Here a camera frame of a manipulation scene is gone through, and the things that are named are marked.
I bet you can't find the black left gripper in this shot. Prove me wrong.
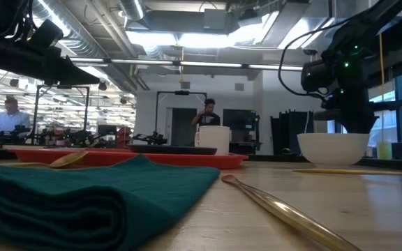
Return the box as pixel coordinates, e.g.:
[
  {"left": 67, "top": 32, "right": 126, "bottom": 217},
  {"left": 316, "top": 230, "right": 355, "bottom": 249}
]
[{"left": 0, "top": 41, "right": 101, "bottom": 86}]

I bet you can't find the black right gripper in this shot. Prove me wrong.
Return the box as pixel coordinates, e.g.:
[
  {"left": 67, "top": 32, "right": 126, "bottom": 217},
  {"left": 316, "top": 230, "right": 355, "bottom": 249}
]
[{"left": 314, "top": 59, "right": 380, "bottom": 135}]

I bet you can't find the white ceramic bowl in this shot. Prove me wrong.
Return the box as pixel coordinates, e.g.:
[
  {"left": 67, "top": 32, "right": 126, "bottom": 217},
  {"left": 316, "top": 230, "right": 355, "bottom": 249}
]
[{"left": 297, "top": 132, "right": 371, "bottom": 167}]

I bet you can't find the gold spoon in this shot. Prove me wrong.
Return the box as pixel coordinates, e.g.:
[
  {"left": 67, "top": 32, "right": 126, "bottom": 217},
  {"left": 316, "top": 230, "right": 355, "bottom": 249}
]
[{"left": 0, "top": 149, "right": 89, "bottom": 170}]

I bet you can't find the dark round plate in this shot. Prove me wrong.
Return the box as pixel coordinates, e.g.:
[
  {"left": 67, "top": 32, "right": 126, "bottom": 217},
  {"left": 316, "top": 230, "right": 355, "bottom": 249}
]
[{"left": 127, "top": 144, "right": 218, "bottom": 156}]

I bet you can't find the green cloth napkin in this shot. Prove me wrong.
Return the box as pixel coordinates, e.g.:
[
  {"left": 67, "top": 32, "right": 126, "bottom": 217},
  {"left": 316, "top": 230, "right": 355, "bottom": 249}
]
[{"left": 0, "top": 154, "right": 221, "bottom": 251}]

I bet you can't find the white ceramic mug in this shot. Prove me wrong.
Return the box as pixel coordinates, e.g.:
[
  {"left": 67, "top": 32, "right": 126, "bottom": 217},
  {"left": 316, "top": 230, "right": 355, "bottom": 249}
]
[{"left": 194, "top": 125, "right": 231, "bottom": 156}]

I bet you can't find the red plastic tray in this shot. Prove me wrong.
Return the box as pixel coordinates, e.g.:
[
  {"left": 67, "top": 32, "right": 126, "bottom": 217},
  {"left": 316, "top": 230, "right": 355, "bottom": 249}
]
[{"left": 10, "top": 148, "right": 249, "bottom": 171}]

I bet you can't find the yellow-green cup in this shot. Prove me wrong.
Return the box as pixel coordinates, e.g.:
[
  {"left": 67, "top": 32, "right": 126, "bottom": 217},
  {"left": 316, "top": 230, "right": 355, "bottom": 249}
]
[{"left": 377, "top": 141, "right": 393, "bottom": 160}]

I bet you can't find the stack of black panels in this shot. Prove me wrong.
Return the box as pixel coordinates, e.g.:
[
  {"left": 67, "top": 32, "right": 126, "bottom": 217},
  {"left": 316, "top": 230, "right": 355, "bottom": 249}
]
[{"left": 270, "top": 109, "right": 315, "bottom": 156}]

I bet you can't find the seated person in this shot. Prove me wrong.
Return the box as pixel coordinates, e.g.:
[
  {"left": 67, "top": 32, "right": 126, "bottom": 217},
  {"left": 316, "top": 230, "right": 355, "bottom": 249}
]
[{"left": 0, "top": 97, "right": 31, "bottom": 135}]

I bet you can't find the dark grey door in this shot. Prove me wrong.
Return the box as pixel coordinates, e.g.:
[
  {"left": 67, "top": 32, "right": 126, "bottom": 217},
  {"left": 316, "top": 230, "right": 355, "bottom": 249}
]
[{"left": 170, "top": 107, "right": 198, "bottom": 146}]

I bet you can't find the long ceiling light strip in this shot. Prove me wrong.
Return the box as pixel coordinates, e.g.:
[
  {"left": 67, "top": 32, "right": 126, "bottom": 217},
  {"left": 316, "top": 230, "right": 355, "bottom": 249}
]
[{"left": 74, "top": 57, "right": 305, "bottom": 73}]

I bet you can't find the standing person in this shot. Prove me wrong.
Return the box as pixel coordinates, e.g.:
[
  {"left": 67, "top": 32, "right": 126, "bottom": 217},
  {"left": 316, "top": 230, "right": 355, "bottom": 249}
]
[{"left": 191, "top": 98, "right": 222, "bottom": 127}]

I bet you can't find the grey ceiling unit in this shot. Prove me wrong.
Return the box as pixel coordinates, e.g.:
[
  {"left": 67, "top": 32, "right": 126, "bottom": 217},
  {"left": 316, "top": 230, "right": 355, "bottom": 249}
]
[{"left": 203, "top": 8, "right": 240, "bottom": 35}]

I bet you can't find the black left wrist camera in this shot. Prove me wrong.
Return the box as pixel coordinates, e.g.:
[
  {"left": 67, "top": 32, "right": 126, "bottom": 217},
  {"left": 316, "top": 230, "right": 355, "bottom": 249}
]
[{"left": 26, "top": 19, "right": 64, "bottom": 52}]

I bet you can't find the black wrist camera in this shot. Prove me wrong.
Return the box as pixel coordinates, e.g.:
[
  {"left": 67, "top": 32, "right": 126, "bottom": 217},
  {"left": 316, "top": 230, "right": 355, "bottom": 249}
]
[
  {"left": 26, "top": 19, "right": 64, "bottom": 52},
  {"left": 300, "top": 58, "right": 340, "bottom": 93}
]

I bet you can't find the black gantry frame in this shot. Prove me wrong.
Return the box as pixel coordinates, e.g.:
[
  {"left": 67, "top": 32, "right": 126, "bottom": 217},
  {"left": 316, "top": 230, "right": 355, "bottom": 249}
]
[
  {"left": 29, "top": 84, "right": 91, "bottom": 144},
  {"left": 154, "top": 90, "right": 208, "bottom": 147}
]

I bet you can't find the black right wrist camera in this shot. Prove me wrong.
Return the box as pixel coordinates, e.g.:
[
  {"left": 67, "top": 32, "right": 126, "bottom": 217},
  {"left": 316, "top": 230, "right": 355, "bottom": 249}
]
[{"left": 300, "top": 58, "right": 340, "bottom": 93}]

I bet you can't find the silver round air duct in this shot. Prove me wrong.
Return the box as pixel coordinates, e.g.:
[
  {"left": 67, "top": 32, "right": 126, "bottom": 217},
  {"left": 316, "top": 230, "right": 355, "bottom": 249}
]
[{"left": 119, "top": 0, "right": 147, "bottom": 21}]

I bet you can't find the black camera cable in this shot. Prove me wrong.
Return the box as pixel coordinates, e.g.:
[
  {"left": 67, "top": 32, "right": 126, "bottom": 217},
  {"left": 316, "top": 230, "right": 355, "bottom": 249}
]
[{"left": 278, "top": 19, "right": 348, "bottom": 101}]

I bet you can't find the yellow hanging cord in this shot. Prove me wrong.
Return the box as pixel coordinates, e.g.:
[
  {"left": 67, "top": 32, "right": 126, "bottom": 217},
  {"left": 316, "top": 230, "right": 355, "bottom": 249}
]
[{"left": 179, "top": 47, "right": 185, "bottom": 84}]

